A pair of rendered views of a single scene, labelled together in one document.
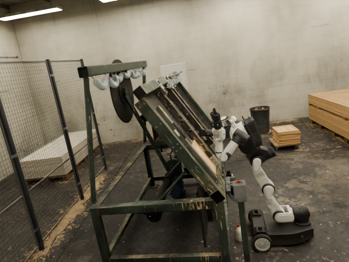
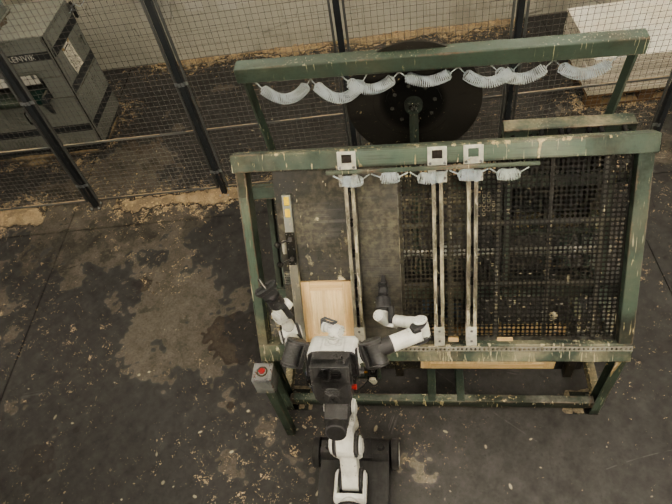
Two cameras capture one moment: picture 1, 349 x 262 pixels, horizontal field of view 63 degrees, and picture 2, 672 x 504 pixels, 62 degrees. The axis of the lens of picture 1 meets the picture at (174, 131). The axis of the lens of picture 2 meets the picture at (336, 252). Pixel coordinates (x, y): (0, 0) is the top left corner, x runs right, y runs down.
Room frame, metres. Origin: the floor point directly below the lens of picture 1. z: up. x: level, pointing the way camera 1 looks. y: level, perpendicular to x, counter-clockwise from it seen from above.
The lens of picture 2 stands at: (3.13, -2.19, 3.90)
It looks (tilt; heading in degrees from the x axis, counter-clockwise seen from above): 50 degrees down; 92
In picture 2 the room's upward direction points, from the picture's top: 12 degrees counter-clockwise
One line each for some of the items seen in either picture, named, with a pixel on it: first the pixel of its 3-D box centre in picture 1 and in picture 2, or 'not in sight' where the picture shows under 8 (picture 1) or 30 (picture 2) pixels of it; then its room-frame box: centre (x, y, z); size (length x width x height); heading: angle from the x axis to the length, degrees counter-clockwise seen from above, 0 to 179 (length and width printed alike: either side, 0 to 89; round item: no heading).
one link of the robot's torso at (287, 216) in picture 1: (282, 213); (350, 486); (2.88, -1.06, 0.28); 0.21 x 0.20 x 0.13; 79
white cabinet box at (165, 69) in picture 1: (178, 105); not in sight; (7.14, -0.21, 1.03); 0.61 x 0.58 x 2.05; 174
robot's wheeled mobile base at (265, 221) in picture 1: (280, 220); (352, 485); (2.88, -1.03, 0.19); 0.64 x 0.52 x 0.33; 79
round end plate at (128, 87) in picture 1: (124, 91); (413, 104); (3.64, 0.55, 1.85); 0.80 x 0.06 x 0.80; 169
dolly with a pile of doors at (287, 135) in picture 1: (283, 137); not in sight; (5.81, -2.28, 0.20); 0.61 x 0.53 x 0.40; 174
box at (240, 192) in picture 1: (239, 191); (265, 378); (2.48, -0.52, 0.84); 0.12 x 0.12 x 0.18; 79
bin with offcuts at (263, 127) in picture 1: (260, 120); not in sight; (7.12, -2.23, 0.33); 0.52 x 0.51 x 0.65; 174
